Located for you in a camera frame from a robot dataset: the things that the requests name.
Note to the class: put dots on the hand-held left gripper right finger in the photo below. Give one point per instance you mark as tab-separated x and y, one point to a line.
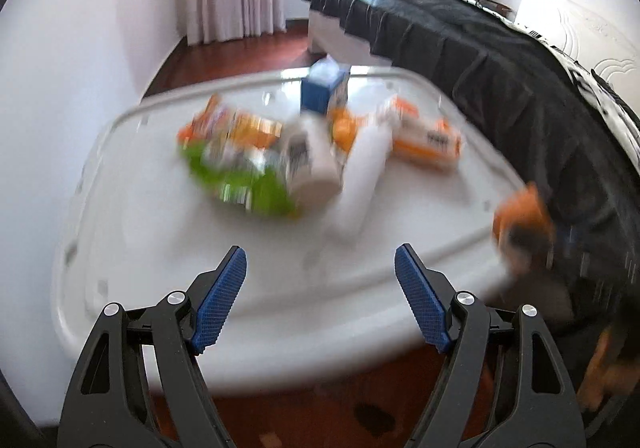
420	300

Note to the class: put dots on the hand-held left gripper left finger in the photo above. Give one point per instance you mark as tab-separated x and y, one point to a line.
222	300

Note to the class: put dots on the orange white snack packet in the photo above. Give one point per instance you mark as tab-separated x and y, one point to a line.
425	135

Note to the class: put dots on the blue torn carton box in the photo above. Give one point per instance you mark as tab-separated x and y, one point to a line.
322	88

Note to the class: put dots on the green snack packet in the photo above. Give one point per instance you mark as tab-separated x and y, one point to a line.
235	183

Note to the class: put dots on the white plastic bottle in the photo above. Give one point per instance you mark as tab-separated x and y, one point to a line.
362	178

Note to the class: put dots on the small orange wrapper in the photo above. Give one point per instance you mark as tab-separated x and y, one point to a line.
345	130

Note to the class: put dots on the white bed headboard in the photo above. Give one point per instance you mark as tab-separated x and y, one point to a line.
585	28

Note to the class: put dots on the white bed frame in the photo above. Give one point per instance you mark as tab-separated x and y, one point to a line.
335	35

